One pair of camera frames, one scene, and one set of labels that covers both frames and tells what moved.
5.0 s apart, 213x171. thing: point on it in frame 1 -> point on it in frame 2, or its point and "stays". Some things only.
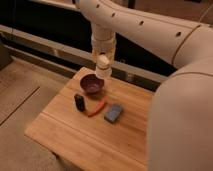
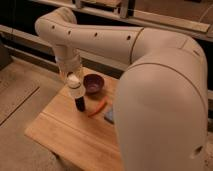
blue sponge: [114, 113] stays
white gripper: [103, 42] -> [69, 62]
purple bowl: [90, 83] stays
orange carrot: [103, 104] stays
